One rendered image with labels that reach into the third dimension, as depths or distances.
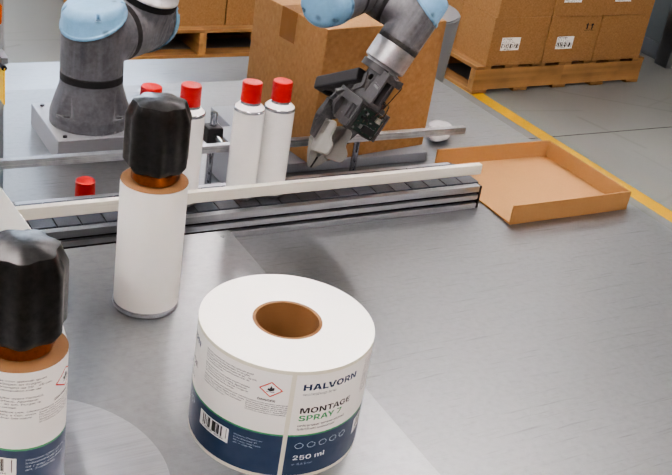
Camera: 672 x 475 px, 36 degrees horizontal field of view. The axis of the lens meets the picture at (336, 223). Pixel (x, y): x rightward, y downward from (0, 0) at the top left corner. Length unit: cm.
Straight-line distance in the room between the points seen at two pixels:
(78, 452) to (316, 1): 81
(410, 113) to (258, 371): 112
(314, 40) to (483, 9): 337
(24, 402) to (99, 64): 102
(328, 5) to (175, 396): 68
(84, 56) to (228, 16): 334
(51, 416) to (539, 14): 455
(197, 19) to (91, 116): 325
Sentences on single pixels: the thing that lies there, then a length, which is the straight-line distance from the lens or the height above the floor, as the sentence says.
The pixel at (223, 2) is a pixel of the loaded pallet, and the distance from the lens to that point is 520.
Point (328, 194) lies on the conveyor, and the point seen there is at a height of 88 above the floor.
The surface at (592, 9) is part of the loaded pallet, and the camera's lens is 562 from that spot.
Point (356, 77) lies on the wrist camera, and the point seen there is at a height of 109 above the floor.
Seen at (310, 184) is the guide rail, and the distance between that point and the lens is 178.
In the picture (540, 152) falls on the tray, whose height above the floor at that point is 84.
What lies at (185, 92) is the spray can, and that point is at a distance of 164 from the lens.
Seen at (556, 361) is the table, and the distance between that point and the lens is 159.
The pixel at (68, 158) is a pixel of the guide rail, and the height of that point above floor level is 96.
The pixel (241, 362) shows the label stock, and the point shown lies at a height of 102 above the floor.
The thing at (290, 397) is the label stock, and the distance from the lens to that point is 111.
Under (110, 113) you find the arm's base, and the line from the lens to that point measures 196.
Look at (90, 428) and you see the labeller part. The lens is 121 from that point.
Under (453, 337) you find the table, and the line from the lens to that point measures 158.
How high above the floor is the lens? 165
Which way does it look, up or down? 27 degrees down
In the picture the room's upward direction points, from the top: 9 degrees clockwise
